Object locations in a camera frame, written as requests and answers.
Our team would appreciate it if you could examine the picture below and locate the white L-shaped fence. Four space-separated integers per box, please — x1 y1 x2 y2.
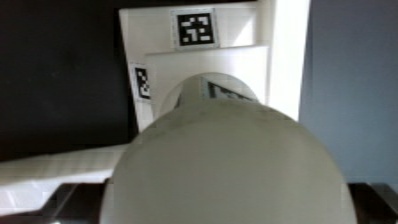
0 0 312 218

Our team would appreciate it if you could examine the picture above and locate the white lamp bulb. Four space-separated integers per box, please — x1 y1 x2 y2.
99 73 357 224

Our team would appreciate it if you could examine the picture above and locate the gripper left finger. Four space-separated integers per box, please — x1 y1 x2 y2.
0 183 105 224

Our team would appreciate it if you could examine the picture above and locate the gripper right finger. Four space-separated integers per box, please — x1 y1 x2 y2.
348 183 398 224

